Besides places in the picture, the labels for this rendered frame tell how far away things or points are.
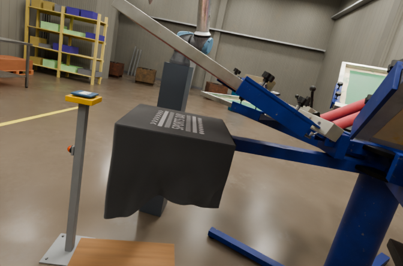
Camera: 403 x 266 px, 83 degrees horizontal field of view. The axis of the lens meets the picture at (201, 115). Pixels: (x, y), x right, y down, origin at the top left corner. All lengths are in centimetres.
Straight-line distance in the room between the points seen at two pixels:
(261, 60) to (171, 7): 512
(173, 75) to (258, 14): 1063
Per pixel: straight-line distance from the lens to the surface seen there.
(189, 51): 78
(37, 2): 864
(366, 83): 259
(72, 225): 164
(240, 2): 1219
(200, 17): 160
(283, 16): 1222
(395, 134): 79
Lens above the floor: 123
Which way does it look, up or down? 12 degrees down
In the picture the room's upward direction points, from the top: 12 degrees clockwise
